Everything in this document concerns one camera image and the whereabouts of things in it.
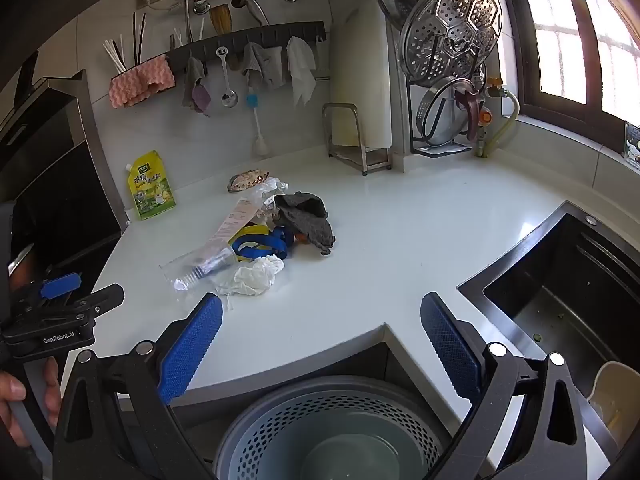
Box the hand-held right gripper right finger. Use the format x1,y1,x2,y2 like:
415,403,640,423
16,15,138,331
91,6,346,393
420,291,593,480

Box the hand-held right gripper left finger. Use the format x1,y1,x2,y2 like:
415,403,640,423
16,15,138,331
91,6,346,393
52,292,223,480

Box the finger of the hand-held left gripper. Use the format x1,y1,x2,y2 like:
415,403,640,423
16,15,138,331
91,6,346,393
45,283,126,323
15,272,83,311

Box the white tissue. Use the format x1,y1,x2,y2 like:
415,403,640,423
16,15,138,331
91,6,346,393
212,254,285,311

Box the clear package with pink label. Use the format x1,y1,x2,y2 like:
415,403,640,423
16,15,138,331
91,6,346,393
159,197,261,292

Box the grey colander basket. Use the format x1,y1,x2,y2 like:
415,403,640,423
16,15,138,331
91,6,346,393
215,375,451,480

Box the dark grey cloth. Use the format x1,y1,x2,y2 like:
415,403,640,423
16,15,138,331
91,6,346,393
274,191,335,256

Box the person's left hand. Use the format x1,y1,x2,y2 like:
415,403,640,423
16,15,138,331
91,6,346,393
0,355,63,448

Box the black range hood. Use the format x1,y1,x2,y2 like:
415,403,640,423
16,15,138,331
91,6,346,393
0,50,126,281

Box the yellow green spout pouch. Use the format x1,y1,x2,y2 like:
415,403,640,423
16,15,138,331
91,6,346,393
125,150,178,221

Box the black kitchen sink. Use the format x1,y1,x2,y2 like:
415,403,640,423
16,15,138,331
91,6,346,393
457,200,640,376

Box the beige plastic container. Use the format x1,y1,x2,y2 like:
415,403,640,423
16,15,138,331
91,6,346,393
587,360,633,436

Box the clear plastic bag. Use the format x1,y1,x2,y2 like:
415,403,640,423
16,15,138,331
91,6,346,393
245,177,291,226

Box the brown snack wrapper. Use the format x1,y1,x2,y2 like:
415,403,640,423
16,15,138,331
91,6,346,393
227,170,271,195

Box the black lid rack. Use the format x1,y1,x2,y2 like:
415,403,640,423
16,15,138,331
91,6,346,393
407,74,488,156

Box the white bottle brush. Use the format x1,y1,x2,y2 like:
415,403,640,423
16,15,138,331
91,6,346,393
245,87,273,158

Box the metal cutting board rack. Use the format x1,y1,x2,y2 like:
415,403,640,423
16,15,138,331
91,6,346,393
321,102,393,176

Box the pink sponge cloth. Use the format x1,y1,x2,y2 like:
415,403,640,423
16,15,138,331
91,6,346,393
108,55,177,109

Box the purple cloth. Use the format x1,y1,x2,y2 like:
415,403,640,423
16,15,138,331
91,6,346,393
191,84,213,117

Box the glass pot lid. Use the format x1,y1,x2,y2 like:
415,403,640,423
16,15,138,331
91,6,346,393
415,76,483,147

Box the white chopsticks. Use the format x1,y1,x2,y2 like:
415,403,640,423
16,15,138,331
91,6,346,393
102,35,128,75

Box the steel ladle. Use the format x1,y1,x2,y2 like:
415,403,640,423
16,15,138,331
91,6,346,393
216,46,239,109

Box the grey rag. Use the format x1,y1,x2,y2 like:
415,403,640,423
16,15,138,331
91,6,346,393
242,42,285,92
182,56,207,110

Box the black chopsticks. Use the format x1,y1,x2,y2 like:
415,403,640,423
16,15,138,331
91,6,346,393
131,10,148,63

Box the printed glass mug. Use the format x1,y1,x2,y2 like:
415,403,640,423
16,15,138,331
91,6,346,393
620,122,640,166

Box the white cutting board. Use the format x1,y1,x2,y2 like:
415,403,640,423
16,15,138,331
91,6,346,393
330,0,393,148

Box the white cloth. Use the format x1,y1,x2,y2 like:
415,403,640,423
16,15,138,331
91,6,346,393
286,36,318,107

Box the wooden spatula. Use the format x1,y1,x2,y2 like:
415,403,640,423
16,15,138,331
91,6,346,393
209,4,233,33

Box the steel steamer plate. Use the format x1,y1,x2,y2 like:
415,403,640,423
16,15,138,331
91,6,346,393
400,0,503,86

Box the brown framed window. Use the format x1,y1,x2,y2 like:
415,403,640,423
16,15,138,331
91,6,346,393
500,0,640,136

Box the blue strap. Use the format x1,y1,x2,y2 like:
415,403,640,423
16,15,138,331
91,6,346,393
232,225,297,261

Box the gas valve with yellow hose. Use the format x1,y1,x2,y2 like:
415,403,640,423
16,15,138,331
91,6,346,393
475,77,521,158

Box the dark grey hook rail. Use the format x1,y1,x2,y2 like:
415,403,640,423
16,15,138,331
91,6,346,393
165,21,327,68

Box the metal wall valve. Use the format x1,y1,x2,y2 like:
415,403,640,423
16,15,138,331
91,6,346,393
167,0,211,43

